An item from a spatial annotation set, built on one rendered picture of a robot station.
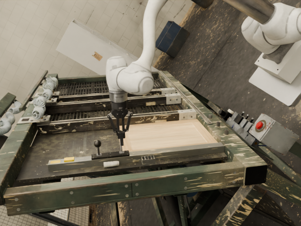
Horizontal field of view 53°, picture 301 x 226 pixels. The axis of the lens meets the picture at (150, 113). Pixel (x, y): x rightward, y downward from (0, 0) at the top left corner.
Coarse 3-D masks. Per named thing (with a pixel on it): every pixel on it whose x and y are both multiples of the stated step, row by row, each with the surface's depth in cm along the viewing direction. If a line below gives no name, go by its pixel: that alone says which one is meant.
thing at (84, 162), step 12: (204, 144) 172; (216, 144) 172; (84, 156) 163; (132, 156) 162; (156, 156) 165; (168, 156) 166; (180, 156) 167; (48, 168) 156; (60, 168) 157; (72, 168) 158
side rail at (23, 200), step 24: (192, 168) 146; (216, 168) 146; (240, 168) 146; (24, 192) 131; (48, 192) 133; (72, 192) 135; (96, 192) 137; (120, 192) 140; (144, 192) 142; (168, 192) 144
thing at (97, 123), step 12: (36, 120) 196; (48, 120) 197; (60, 120) 205; (72, 120) 205; (84, 120) 204; (96, 120) 204; (108, 120) 205; (120, 120) 206; (132, 120) 208; (144, 120) 210; (168, 120) 213; (48, 132) 200; (60, 132) 202
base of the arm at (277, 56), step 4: (284, 44) 168; (288, 44) 168; (292, 44) 168; (280, 48) 169; (284, 48) 169; (288, 48) 169; (272, 52) 171; (276, 52) 170; (280, 52) 170; (284, 52) 169; (264, 56) 183; (268, 56) 176; (272, 56) 174; (276, 56) 172; (280, 56) 170; (272, 60) 175; (276, 60) 171; (280, 60) 170
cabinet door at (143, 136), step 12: (180, 120) 214; (192, 120) 213; (132, 132) 197; (144, 132) 196; (156, 132) 196; (168, 132) 195; (180, 132) 195; (192, 132) 194; (204, 132) 193; (132, 144) 180; (144, 144) 180; (156, 144) 179; (168, 144) 179; (180, 144) 178; (192, 144) 177
